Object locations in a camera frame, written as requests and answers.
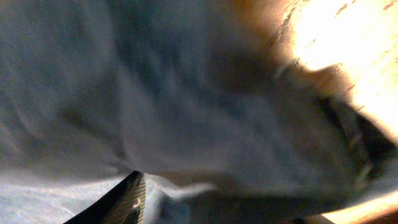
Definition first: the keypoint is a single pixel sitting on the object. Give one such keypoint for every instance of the navy blue denim shorts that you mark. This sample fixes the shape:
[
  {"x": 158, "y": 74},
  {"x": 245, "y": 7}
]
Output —
[{"x": 234, "y": 111}]

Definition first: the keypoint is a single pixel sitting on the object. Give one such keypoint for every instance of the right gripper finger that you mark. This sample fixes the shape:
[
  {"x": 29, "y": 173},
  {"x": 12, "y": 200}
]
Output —
[{"x": 123, "y": 204}]

